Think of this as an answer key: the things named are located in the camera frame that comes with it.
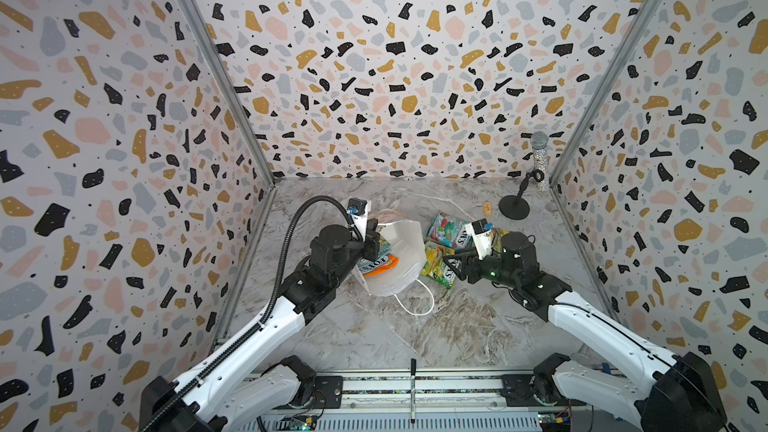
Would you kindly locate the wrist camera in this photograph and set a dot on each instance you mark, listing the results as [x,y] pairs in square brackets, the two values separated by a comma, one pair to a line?
[481,232]
[358,210]

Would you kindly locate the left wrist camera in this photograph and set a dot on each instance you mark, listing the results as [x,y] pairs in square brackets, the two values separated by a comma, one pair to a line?
[358,210]

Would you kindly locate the teal mint blossom candy bag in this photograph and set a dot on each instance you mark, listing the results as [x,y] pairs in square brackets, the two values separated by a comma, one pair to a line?
[449,231]

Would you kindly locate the white cartoon paper bag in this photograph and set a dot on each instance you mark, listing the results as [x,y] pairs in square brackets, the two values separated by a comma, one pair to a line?
[407,243]

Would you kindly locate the silver glitter microphone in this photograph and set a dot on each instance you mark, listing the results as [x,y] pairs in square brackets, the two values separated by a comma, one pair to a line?
[539,143]

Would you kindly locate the green yellow candy bag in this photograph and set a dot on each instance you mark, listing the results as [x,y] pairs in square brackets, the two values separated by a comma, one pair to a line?
[496,235]

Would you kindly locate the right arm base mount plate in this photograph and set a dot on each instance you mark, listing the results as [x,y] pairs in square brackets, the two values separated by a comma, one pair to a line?
[517,391]

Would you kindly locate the black marker pen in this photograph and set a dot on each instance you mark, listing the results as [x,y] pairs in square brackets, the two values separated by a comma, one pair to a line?
[412,391]

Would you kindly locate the black microphone stand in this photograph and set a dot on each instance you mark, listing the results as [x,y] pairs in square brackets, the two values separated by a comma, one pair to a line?
[515,207]

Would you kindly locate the orange berry candy bag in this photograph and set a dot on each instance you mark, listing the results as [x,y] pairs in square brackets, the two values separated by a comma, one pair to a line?
[381,265]

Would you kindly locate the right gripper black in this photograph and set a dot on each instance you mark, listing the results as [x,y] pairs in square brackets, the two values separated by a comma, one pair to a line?
[471,264]

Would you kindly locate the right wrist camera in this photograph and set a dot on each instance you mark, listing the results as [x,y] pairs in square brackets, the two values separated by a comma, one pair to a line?
[481,232]

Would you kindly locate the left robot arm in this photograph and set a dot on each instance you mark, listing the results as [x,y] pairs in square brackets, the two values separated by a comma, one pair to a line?
[216,394]

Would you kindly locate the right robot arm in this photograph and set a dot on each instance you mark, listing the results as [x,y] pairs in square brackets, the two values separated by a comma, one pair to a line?
[654,390]

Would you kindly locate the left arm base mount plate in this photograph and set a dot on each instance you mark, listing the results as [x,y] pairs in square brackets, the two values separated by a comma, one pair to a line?
[323,391]

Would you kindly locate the green tea candy bag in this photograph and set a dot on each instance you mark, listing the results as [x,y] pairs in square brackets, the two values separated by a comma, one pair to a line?
[435,268]

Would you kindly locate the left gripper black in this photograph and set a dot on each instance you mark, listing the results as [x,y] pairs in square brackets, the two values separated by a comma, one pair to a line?
[369,245]

